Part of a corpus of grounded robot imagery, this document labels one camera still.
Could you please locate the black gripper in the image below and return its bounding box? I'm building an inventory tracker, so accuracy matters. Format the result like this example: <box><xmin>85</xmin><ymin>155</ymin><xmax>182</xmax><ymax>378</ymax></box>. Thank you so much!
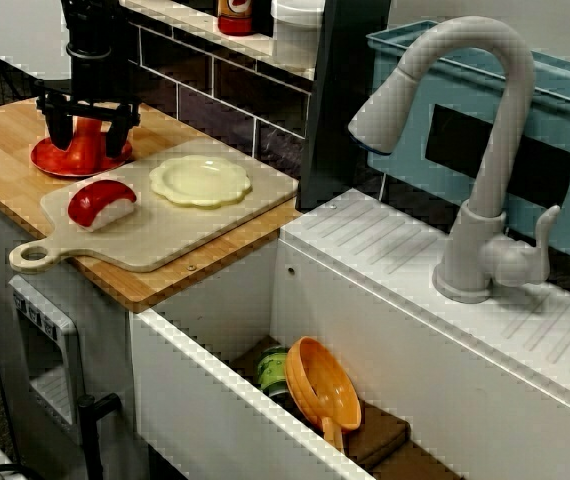
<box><xmin>33</xmin><ymin>47</ymin><xmax>142</xmax><ymax>157</ymax></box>

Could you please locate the red toy sausage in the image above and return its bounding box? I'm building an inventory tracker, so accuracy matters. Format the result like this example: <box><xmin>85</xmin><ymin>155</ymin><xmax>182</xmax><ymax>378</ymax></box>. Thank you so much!
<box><xmin>64</xmin><ymin>115</ymin><xmax>109</xmax><ymax>174</ymax></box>

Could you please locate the red and white toy sushi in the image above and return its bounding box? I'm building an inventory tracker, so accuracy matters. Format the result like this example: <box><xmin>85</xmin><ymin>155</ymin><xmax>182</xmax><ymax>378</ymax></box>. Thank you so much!
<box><xmin>67</xmin><ymin>179</ymin><xmax>139</xmax><ymax>234</ymax></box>

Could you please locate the red round plate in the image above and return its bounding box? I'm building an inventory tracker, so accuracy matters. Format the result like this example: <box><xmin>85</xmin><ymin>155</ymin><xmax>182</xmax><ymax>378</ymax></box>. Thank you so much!
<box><xmin>30</xmin><ymin>137</ymin><xmax>134</xmax><ymax>177</ymax></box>

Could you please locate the cream flower-shaped plate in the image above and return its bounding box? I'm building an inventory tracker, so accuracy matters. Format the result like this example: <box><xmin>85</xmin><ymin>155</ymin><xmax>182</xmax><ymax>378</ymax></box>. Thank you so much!
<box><xmin>148</xmin><ymin>153</ymin><xmax>254</xmax><ymax>209</ymax></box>

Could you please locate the dark tile backsplash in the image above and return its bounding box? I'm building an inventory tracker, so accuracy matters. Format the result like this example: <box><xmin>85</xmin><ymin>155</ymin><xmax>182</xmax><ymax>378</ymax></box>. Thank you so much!
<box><xmin>127</xmin><ymin>22</ymin><xmax>316</xmax><ymax>181</ymax></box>

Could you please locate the white shelf ledge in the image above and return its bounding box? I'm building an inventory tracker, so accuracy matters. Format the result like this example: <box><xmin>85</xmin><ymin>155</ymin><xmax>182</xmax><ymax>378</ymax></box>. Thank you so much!
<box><xmin>119</xmin><ymin>0</ymin><xmax>316</xmax><ymax>81</ymax></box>

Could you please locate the red condiment bottle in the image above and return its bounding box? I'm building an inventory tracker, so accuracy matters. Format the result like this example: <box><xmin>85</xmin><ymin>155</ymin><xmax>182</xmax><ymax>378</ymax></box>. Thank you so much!
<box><xmin>216</xmin><ymin>0</ymin><xmax>256</xmax><ymax>36</ymax></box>

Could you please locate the grey toy dishwasher panel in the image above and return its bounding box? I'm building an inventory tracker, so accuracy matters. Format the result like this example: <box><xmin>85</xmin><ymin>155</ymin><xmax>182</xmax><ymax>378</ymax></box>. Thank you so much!
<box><xmin>8</xmin><ymin>273</ymin><xmax>86</xmax><ymax>426</ymax></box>

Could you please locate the white cup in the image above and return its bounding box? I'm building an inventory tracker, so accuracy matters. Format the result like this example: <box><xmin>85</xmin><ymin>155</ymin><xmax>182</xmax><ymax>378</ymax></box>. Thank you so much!
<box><xmin>269</xmin><ymin>0</ymin><xmax>326</xmax><ymax>71</ymax></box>

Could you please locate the green toy can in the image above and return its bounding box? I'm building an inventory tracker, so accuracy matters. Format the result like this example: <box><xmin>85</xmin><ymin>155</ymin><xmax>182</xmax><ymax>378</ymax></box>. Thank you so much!
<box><xmin>256</xmin><ymin>347</ymin><xmax>291</xmax><ymax>399</ymax></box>

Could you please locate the white toy sink unit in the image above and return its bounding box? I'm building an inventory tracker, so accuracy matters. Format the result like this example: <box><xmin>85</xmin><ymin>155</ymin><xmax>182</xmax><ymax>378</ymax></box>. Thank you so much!
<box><xmin>127</xmin><ymin>187</ymin><xmax>570</xmax><ymax>480</ymax></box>

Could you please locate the orange toy strainer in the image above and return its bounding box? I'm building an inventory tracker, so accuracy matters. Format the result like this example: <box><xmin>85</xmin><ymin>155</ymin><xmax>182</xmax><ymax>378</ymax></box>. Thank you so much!
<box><xmin>283</xmin><ymin>335</ymin><xmax>364</xmax><ymax>451</ymax></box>

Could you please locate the grey toy faucet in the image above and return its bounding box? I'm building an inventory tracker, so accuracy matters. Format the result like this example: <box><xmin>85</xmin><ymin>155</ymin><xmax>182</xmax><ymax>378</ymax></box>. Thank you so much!
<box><xmin>347</xmin><ymin>15</ymin><xmax>564</xmax><ymax>305</ymax></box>

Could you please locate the beige cutting board with handle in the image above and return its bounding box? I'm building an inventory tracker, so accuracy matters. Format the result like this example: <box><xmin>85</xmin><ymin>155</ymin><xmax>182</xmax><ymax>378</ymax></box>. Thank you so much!
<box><xmin>8</xmin><ymin>137</ymin><xmax>300</xmax><ymax>275</ymax></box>

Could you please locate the black cabinet handle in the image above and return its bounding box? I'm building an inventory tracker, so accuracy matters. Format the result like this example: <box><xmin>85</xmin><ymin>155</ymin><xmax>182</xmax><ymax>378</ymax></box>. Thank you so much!
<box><xmin>75</xmin><ymin>392</ymin><xmax>124</xmax><ymax>480</ymax></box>

